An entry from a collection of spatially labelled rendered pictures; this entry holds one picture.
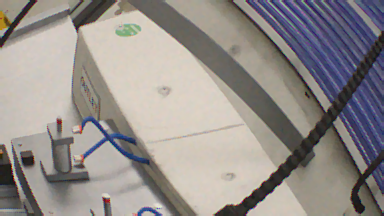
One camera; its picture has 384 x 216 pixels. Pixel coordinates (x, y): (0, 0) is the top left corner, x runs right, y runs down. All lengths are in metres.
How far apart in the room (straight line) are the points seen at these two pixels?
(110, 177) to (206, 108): 0.10
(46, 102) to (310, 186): 0.32
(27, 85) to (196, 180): 0.30
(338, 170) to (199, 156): 0.13
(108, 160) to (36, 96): 0.20
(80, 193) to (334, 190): 0.22
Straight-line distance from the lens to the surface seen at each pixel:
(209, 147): 0.86
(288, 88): 0.92
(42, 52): 1.12
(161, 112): 0.89
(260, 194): 0.57
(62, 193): 0.82
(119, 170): 0.86
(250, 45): 0.97
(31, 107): 1.03
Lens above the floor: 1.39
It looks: 6 degrees down
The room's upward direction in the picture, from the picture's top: 47 degrees clockwise
